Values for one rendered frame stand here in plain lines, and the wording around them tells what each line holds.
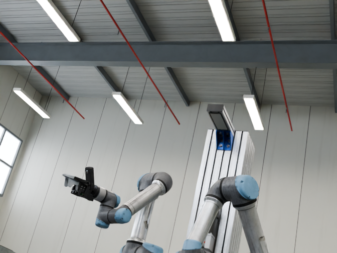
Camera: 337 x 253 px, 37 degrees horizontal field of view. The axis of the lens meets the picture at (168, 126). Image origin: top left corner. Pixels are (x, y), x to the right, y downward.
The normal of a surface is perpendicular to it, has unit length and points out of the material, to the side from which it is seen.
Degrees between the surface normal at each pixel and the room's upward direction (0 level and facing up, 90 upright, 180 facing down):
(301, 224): 90
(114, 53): 90
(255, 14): 180
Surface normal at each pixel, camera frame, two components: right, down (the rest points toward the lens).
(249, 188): 0.62, -0.29
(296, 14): -0.22, 0.89
